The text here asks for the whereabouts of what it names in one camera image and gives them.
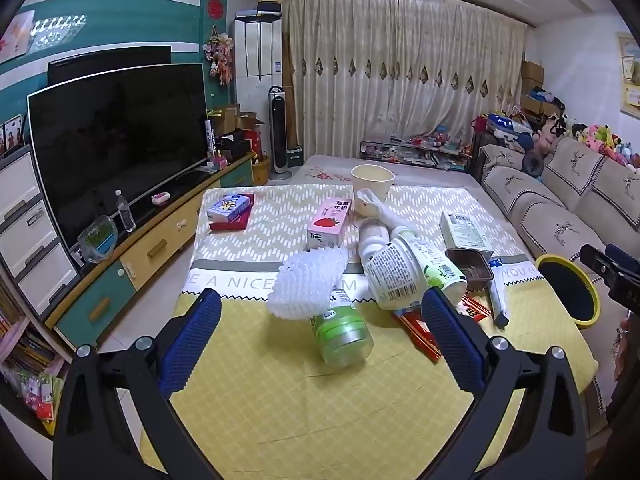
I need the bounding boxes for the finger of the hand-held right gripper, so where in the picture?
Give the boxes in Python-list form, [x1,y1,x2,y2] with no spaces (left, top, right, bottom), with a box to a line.
[580,243,622,281]

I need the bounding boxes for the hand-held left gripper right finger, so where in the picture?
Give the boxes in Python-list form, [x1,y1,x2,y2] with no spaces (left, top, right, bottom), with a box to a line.
[421,286,587,480]

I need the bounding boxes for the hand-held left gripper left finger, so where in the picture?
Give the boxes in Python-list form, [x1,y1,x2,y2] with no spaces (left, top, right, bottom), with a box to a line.
[52,287,223,480]

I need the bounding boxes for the red snack wrapper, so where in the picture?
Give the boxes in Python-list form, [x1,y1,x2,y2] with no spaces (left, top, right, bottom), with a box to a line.
[392,295,488,363]

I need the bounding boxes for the black yellow-rimmed bin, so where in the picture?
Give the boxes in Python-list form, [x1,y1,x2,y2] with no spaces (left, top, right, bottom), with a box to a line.
[535,254,600,330]

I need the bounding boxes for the white squeeze tube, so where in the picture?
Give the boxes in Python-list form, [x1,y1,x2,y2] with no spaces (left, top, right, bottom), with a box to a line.
[487,257,510,330]

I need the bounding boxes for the brown plastic tray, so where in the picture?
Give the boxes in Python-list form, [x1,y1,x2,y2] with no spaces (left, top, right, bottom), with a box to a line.
[445,248,493,292]

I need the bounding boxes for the large white plastic bottle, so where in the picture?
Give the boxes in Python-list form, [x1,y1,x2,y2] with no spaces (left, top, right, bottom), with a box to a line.
[363,227,468,311]

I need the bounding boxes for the clear green-label jar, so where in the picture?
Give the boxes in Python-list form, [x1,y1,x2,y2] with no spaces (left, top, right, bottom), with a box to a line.
[312,287,375,372]

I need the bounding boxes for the white cardboard box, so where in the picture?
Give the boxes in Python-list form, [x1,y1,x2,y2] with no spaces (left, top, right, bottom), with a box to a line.
[440,211,493,252]

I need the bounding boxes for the small white plastic bottle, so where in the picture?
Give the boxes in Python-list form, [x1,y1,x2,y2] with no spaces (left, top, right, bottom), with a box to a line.
[359,217,391,263]

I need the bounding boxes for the white foam fruit net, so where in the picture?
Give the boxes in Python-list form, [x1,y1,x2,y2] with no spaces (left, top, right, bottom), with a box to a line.
[267,247,348,321]

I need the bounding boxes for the white plastic bag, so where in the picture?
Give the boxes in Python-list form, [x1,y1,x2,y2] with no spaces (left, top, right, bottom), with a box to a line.
[355,188,416,231]

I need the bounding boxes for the pink tissue packet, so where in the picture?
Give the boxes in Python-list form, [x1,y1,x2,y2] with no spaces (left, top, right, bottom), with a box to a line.
[306,197,353,251]

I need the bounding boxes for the person's right forearm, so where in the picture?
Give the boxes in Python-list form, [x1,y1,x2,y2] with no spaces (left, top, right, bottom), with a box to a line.
[606,310,640,428]

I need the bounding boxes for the beige sofa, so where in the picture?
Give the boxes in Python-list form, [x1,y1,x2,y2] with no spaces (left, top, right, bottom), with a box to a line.
[472,132,640,411]

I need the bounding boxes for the pile of plush toys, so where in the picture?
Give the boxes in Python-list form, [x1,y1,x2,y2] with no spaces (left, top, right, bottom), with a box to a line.
[530,110,640,168]

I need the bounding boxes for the red flat box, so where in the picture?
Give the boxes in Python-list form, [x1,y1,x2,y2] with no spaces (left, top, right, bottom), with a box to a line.
[209,208,251,232]

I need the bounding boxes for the blue cartoon box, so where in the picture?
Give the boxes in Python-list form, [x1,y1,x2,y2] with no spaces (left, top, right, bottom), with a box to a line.
[206,193,255,222]

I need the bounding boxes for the clear glass bowl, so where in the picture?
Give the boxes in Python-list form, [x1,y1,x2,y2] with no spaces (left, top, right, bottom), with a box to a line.
[76,215,118,264]

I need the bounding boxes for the clear water bottle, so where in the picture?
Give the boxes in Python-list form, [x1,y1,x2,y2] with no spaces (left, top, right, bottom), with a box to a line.
[116,190,137,233]

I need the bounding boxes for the blue white bag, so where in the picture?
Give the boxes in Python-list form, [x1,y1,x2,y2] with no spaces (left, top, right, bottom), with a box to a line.
[487,112,533,136]

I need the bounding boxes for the cluttered bookshelf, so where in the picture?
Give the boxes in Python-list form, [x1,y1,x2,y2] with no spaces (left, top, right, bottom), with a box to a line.
[0,285,71,436]

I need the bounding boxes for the yellow basket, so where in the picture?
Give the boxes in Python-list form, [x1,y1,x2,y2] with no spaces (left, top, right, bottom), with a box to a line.
[251,152,271,186]

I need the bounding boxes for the stack of cardboard boxes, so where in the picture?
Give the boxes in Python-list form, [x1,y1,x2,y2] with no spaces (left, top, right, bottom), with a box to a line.
[520,60,561,116]

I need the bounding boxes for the cluttered low glass table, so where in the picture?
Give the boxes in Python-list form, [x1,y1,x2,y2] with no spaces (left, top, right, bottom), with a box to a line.
[360,130,476,171]

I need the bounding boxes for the white drawer unit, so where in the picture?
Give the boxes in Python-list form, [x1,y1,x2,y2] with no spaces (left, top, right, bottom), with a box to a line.
[0,145,81,318]

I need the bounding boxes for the curved black television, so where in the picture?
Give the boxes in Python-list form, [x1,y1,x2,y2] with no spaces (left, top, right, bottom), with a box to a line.
[26,62,210,261]

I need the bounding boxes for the open cardboard boxes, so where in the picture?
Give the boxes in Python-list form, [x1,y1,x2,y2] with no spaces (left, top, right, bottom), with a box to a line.
[215,102,266,161]

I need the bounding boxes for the black white tower fan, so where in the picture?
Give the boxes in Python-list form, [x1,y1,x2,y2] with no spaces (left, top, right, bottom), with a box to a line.
[268,85,293,181]

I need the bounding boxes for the photo frames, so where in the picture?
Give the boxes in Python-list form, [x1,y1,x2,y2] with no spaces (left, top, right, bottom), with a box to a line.
[0,115,26,156]

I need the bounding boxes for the cream embroidered curtain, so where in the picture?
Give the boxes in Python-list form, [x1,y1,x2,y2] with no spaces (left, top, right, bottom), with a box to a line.
[280,0,528,161]

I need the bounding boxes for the hanging flower decoration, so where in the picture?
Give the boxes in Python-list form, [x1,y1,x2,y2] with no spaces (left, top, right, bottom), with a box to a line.
[202,25,236,86]

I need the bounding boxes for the white standing air conditioner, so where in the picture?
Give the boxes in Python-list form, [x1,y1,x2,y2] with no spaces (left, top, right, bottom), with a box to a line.
[234,14,283,171]

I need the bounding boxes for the framed landscape wall picture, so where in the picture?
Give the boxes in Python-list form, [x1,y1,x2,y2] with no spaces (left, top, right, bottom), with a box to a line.
[615,32,640,106]

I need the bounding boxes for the pink floral wall picture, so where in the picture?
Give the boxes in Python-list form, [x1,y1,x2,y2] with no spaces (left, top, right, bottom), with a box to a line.
[0,10,36,63]

